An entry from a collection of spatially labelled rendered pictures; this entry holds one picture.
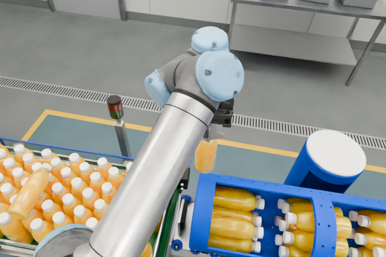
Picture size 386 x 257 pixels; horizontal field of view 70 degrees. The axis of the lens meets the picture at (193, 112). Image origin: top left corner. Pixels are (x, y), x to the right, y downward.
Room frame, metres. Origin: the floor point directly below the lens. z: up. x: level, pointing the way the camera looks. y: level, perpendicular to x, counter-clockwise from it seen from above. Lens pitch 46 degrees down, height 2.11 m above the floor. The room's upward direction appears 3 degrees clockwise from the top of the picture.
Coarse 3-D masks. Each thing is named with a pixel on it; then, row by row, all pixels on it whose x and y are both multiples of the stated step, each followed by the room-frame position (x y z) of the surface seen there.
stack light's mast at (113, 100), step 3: (111, 96) 0.91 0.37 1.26; (114, 96) 0.91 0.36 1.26; (117, 96) 0.91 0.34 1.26; (108, 99) 0.89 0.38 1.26; (111, 99) 0.89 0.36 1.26; (114, 99) 0.89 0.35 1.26; (117, 99) 0.89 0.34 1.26; (120, 99) 0.89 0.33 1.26; (108, 102) 0.87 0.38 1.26; (111, 102) 0.87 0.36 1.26; (114, 102) 0.87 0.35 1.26; (117, 102) 0.87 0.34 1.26; (117, 120) 0.88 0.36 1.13; (120, 120) 0.89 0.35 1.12; (117, 123) 0.88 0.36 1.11; (120, 123) 0.88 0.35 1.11
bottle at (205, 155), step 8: (200, 144) 0.52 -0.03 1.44; (208, 144) 0.52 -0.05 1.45; (216, 144) 0.53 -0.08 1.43; (200, 152) 0.51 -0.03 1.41; (208, 152) 0.51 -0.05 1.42; (216, 152) 0.54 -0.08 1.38; (200, 160) 0.52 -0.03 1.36; (208, 160) 0.51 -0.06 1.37; (200, 168) 0.52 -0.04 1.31; (208, 168) 0.52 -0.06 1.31
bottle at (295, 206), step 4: (292, 204) 0.50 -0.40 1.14; (296, 204) 0.49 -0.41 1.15; (300, 204) 0.49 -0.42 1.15; (304, 204) 0.49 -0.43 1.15; (308, 204) 0.49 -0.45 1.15; (292, 208) 0.48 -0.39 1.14; (296, 208) 0.48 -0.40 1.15; (300, 208) 0.47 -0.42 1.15; (304, 208) 0.47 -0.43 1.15; (308, 208) 0.47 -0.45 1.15; (312, 208) 0.48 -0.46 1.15; (336, 208) 0.48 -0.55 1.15; (340, 208) 0.48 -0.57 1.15; (292, 212) 0.47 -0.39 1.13; (336, 212) 0.46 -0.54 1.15; (340, 212) 0.47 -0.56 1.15
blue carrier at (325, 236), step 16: (208, 176) 0.55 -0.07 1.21; (224, 176) 0.56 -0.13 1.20; (208, 192) 0.47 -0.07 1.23; (256, 192) 0.58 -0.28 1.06; (272, 192) 0.50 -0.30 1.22; (288, 192) 0.50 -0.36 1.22; (304, 192) 0.50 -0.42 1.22; (320, 192) 0.51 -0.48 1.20; (208, 208) 0.42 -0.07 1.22; (272, 208) 0.54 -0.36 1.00; (320, 208) 0.44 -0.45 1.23; (352, 208) 0.53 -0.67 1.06; (368, 208) 0.53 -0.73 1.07; (384, 208) 0.45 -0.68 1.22; (192, 224) 0.38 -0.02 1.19; (208, 224) 0.38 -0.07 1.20; (272, 224) 0.49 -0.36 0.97; (320, 224) 0.38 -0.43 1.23; (336, 224) 0.39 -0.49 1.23; (352, 224) 0.49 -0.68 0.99; (192, 240) 0.34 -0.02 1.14; (208, 240) 0.34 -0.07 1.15; (272, 240) 0.42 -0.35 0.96; (320, 240) 0.34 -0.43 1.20; (336, 240) 0.34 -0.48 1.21; (352, 240) 0.44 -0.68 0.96; (240, 256) 0.32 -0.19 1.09; (256, 256) 0.31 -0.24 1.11; (272, 256) 0.35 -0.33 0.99; (320, 256) 0.31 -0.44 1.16
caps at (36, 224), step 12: (0, 156) 0.66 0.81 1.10; (24, 156) 0.66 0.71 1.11; (48, 156) 0.68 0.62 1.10; (72, 156) 0.68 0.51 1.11; (36, 168) 0.61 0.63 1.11; (84, 168) 0.62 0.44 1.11; (0, 180) 0.55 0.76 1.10; (24, 180) 0.55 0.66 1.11; (72, 180) 0.56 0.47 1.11; (96, 180) 0.57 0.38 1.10; (84, 192) 0.51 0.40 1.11; (0, 204) 0.45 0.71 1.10; (48, 204) 0.46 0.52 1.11; (0, 216) 0.40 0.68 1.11; (60, 216) 0.41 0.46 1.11; (36, 228) 0.37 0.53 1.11
